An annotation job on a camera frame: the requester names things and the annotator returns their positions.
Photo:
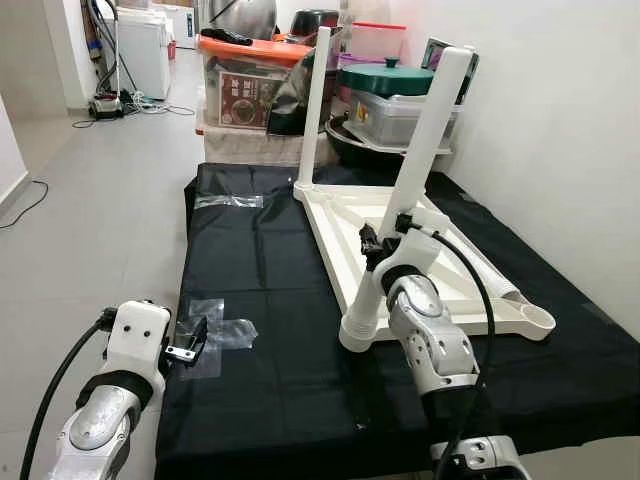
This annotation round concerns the clear plastic food container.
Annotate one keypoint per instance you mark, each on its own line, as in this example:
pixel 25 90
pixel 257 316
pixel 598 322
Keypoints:
pixel 390 118

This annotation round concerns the dark framed board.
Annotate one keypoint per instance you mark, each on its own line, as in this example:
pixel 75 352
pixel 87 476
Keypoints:
pixel 470 85

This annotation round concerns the white appliance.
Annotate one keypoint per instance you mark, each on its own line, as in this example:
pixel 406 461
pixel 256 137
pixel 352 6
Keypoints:
pixel 145 55

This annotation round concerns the black wok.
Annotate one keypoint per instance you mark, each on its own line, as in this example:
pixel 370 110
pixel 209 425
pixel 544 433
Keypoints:
pixel 355 150

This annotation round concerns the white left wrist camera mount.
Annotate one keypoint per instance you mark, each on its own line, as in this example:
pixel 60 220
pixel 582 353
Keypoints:
pixel 138 340

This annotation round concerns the black tablecloth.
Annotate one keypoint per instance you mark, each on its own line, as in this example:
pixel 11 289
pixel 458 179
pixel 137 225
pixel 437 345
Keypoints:
pixel 280 410

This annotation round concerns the dark maroon cooker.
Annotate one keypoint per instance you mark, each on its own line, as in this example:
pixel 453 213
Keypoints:
pixel 315 25

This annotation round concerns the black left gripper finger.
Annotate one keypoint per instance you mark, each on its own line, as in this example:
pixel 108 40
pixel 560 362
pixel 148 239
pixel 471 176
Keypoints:
pixel 200 335

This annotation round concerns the dark plastic bag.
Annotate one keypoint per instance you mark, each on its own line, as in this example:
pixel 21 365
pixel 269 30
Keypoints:
pixel 290 105

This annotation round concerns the red lidded plastic container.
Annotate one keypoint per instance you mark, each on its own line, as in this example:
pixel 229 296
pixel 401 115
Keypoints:
pixel 378 42

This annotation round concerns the white plastic children table top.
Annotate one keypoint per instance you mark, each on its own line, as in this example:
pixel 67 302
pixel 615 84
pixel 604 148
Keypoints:
pixel 345 225

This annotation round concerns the clear tape cross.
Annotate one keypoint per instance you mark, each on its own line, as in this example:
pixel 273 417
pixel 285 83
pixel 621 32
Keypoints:
pixel 230 332

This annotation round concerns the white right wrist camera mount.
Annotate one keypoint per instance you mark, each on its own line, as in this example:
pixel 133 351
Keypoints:
pixel 410 250

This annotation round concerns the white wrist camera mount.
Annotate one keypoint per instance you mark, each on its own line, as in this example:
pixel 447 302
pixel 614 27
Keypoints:
pixel 138 340
pixel 410 250

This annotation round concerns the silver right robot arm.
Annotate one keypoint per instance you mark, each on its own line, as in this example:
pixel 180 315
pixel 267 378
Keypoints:
pixel 435 335

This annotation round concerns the steel cooking pot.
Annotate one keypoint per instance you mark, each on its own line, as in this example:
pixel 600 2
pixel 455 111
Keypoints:
pixel 245 18

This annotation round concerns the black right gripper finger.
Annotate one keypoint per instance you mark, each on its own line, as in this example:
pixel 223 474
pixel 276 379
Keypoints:
pixel 405 219
pixel 370 247

